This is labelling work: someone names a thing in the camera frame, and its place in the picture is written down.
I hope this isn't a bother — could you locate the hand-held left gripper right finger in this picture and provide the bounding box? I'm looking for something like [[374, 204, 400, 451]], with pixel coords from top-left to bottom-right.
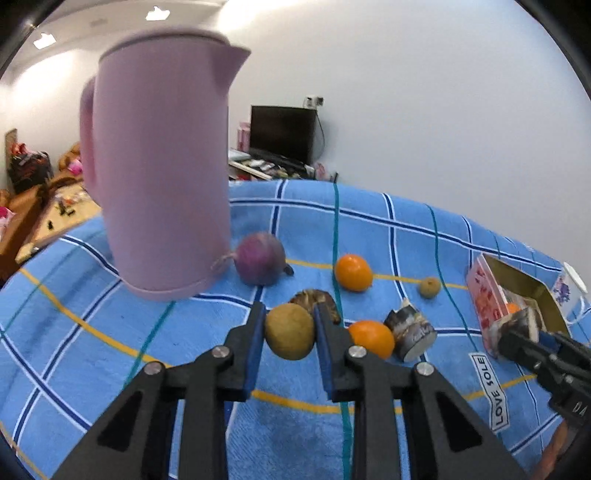
[[313, 304, 529, 480]]

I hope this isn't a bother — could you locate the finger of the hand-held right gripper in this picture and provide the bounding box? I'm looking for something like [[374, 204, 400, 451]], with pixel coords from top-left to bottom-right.
[[499, 329, 578, 386], [538, 329, 591, 365]]

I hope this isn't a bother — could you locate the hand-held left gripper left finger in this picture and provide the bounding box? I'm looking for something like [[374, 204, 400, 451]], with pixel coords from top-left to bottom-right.
[[55, 302, 267, 480]]

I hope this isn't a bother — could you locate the brownish green kiwi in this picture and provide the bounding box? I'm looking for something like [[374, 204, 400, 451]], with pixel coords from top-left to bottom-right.
[[264, 302, 317, 361]]

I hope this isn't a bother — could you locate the person's right forearm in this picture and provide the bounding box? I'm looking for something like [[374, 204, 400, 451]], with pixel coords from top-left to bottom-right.
[[540, 424, 573, 480]]

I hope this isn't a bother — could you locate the brown round object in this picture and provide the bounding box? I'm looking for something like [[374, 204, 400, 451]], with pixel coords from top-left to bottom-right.
[[290, 288, 342, 326]]

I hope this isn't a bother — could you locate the white floral mug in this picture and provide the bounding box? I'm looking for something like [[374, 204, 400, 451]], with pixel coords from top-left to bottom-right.
[[551, 262, 591, 344]]

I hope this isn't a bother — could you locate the purple onion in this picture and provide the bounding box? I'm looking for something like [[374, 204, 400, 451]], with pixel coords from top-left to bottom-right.
[[233, 232, 295, 286]]

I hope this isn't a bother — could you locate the blue plaid blanket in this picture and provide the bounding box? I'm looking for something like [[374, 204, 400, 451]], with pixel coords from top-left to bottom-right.
[[0, 179, 591, 480]]

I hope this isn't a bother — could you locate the white television stand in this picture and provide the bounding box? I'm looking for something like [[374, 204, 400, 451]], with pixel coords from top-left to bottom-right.
[[228, 148, 319, 182]]

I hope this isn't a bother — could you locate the pink electric kettle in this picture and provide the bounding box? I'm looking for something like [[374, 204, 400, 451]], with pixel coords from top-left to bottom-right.
[[79, 30, 252, 303]]

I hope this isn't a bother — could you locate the black television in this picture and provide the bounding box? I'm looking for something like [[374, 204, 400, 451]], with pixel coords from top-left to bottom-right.
[[250, 105, 319, 165]]

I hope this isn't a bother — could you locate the wooden coffee table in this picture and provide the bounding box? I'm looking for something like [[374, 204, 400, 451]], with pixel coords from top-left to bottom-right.
[[0, 174, 102, 280]]

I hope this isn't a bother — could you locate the black and red bag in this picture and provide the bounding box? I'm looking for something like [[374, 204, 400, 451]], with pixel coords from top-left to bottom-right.
[[7, 143, 51, 193]]

